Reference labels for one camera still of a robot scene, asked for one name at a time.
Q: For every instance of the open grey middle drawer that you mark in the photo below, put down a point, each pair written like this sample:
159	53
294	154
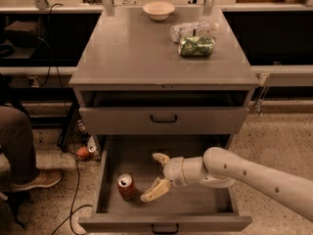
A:
188	209

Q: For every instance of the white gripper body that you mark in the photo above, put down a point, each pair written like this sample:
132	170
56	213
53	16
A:
173	171

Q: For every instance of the person's leg in trousers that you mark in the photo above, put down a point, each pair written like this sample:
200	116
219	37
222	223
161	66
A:
16	141

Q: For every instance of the black chair base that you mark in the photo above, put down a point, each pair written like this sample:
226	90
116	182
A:
14	200

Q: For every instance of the red coke can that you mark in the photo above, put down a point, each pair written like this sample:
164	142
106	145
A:
126	186

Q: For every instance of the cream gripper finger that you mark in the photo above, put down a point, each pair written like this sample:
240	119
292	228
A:
161	158
159	188

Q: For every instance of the orange object on floor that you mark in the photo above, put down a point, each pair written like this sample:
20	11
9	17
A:
84	154

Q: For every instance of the white bowl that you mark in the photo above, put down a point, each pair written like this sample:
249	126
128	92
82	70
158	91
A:
158	10

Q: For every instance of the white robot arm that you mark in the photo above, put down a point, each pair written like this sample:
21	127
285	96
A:
219	168

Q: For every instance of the tan shoe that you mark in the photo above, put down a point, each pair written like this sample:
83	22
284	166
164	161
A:
45	179

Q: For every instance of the green soda can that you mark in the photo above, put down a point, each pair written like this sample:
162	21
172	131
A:
196	46

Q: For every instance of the grey drawer cabinet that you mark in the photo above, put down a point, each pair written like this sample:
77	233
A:
129	52

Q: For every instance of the grey top drawer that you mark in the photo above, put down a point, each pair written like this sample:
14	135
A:
165	112

